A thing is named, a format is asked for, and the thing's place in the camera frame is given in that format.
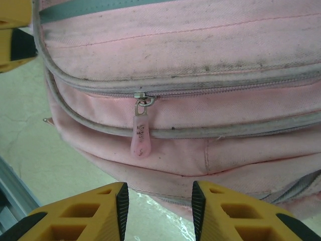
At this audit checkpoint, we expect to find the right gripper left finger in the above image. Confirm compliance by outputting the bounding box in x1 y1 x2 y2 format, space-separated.
5 182 130 241

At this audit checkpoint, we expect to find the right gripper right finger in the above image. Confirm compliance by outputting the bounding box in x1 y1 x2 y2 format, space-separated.
192 180 321 241

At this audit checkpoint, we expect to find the pink school backpack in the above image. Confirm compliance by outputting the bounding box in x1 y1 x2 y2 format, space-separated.
32 0 321 221

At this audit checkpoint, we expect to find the aluminium table rail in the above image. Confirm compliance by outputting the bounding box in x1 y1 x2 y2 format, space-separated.
0 155 38 226

